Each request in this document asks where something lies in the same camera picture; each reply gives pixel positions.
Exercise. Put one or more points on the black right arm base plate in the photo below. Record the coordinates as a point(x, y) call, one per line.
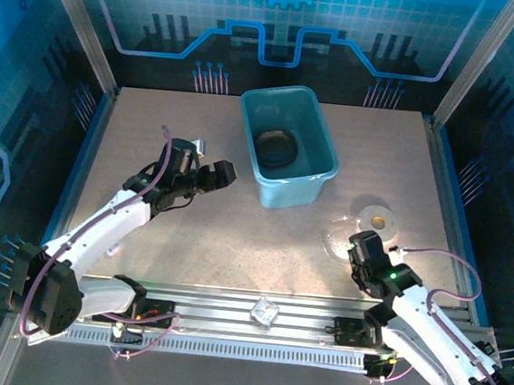
point(348, 331)

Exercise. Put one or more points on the aluminium frame post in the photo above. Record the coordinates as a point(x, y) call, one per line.
point(79, 30)
point(479, 63)

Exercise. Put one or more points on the small control board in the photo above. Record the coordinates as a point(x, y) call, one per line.
point(379, 365)
point(127, 332)

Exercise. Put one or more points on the blue plastic bin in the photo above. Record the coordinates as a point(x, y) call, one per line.
point(288, 195)

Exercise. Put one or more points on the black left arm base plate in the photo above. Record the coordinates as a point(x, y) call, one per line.
point(158, 315)

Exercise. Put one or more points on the aluminium frame rail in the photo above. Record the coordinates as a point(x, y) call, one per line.
point(209, 308)

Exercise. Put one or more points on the small clear plastic cube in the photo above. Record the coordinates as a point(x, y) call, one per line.
point(265, 311)

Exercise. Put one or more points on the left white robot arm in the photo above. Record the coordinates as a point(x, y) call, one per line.
point(99, 227)

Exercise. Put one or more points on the clear plastic plate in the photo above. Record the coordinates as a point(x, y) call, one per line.
point(336, 239)

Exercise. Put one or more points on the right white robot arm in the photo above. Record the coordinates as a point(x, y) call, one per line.
point(434, 337)

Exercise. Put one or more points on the grey translucent plate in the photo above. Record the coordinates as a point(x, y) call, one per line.
point(274, 151)

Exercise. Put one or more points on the clear disc with gold centre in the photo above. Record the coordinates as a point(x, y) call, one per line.
point(368, 221)

